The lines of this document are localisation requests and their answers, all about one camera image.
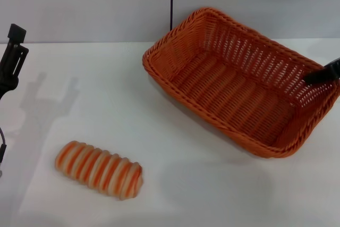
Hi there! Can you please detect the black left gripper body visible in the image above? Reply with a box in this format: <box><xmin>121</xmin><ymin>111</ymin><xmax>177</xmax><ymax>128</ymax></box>
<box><xmin>0</xmin><ymin>77</ymin><xmax>20</xmax><ymax>100</ymax></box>

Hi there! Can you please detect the orange woven plastic basket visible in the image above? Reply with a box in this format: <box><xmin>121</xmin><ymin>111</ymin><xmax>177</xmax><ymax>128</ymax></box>
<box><xmin>142</xmin><ymin>6</ymin><xmax>340</xmax><ymax>160</ymax></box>

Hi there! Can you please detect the orange white striped bread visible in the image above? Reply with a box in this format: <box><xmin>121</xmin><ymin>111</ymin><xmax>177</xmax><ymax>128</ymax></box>
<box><xmin>55</xmin><ymin>140</ymin><xmax>144</xmax><ymax>201</ymax></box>

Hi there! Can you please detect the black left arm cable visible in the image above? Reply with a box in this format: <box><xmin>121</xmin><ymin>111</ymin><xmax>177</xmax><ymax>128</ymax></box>
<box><xmin>0</xmin><ymin>125</ymin><xmax>7</xmax><ymax>164</ymax></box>

